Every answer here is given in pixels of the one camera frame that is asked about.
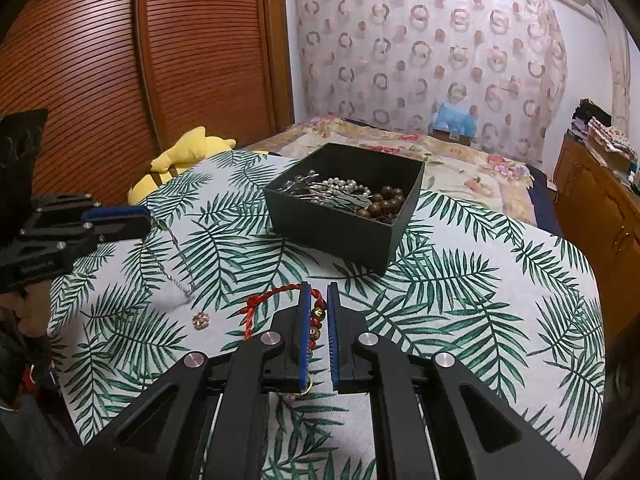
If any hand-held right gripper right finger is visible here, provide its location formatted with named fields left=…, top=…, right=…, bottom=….
left=326, top=282, right=583, bottom=480

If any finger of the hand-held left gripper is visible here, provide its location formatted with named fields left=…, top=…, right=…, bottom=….
left=22, top=191, right=151, bottom=236
left=10, top=218, right=151, bottom=262

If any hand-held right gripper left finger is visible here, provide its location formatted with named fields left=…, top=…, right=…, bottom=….
left=82, top=282, right=313, bottom=480

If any red braided cord bracelet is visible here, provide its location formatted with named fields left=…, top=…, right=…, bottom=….
left=244, top=282, right=331, bottom=403

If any thin silver chain necklace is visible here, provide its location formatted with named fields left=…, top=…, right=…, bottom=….
left=149, top=219, right=197, bottom=303

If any black cardboard box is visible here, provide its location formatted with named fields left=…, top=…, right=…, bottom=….
left=263, top=142, right=426, bottom=276

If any white pearl necklace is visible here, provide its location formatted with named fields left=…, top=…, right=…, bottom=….
left=277, top=170, right=374, bottom=208

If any brown wooden bead bracelet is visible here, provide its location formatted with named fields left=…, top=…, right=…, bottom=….
left=356, top=185, right=406, bottom=224

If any yellow plush toy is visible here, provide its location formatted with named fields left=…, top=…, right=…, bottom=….
left=127, top=126, right=237, bottom=206

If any green leaf print tablecloth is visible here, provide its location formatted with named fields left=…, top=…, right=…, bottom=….
left=47, top=149, right=609, bottom=480

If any wooden louvred wardrobe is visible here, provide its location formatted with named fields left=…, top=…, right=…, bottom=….
left=0, top=0, right=294, bottom=211

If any small brown cardboard box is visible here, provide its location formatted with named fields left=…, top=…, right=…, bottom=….
left=432, top=128, right=474, bottom=147

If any navy blue bed sheet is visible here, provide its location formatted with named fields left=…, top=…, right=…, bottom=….
left=515, top=162, right=567, bottom=239

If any blue plush toy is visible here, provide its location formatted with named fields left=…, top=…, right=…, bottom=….
left=430, top=101, right=479, bottom=137

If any long wooden sideboard cabinet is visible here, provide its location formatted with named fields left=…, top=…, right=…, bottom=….
left=552, top=130, right=640, bottom=302

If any circle print sheer curtain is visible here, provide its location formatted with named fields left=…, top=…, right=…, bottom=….
left=287, top=0, right=569, bottom=166

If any flat brown cardboard box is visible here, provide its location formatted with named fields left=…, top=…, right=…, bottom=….
left=585, top=136, right=632, bottom=174

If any floral fabric bundle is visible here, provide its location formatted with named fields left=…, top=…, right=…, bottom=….
left=586, top=117, right=639, bottom=159

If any beige lace window drape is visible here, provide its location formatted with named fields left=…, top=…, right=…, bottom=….
left=590, top=0, right=633, bottom=132

